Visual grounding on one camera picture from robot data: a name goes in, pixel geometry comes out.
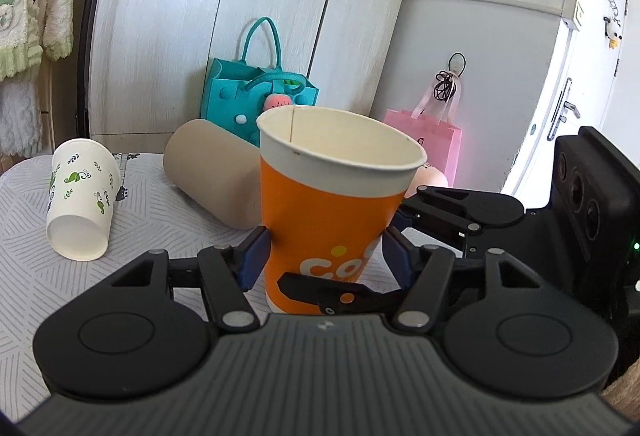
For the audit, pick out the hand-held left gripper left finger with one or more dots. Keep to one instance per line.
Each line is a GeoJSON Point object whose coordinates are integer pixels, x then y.
{"type": "Point", "coordinates": [255, 258]}

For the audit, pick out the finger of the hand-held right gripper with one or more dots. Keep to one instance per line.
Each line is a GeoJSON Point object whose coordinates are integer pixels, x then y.
{"type": "Point", "coordinates": [470, 211]}
{"type": "Point", "coordinates": [320, 291]}

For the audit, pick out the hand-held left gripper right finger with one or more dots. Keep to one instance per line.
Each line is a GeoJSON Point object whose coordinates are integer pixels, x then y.
{"type": "Point", "coordinates": [395, 260]}

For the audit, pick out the orange paper cup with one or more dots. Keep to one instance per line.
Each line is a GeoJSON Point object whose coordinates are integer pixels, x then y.
{"type": "Point", "coordinates": [325, 196]}

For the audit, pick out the beige paper cup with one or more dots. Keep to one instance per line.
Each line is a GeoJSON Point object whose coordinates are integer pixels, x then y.
{"type": "Point", "coordinates": [210, 165]}

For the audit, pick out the white leaf print paper cup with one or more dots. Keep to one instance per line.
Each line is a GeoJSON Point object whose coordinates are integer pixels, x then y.
{"type": "Point", "coordinates": [80, 201]}

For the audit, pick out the peach round toy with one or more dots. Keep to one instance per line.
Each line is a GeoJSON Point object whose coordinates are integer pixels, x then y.
{"type": "Point", "coordinates": [431, 178]}

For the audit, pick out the pink paper gift bag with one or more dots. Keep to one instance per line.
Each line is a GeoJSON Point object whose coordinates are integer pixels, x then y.
{"type": "Point", "coordinates": [440, 140]}

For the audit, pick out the white door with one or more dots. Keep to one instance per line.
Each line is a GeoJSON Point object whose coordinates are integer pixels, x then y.
{"type": "Point", "coordinates": [565, 80]}

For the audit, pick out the teal felt tote bag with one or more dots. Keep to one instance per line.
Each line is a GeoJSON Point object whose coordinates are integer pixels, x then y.
{"type": "Point", "coordinates": [240, 100]}

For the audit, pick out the panda charm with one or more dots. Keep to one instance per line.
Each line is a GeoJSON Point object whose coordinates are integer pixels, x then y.
{"type": "Point", "coordinates": [613, 31]}

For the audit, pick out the light grey wardrobe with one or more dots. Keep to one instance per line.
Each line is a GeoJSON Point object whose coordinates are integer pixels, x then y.
{"type": "Point", "coordinates": [200, 15]}

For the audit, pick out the white fluffy towel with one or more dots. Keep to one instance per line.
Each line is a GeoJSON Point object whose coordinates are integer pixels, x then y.
{"type": "Point", "coordinates": [17, 115]}

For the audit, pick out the white wall switch panel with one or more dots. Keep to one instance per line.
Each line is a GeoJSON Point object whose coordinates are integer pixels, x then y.
{"type": "Point", "coordinates": [572, 11]}

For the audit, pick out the black curved frame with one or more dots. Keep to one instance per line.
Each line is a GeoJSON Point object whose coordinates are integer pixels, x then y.
{"type": "Point", "coordinates": [87, 15]}

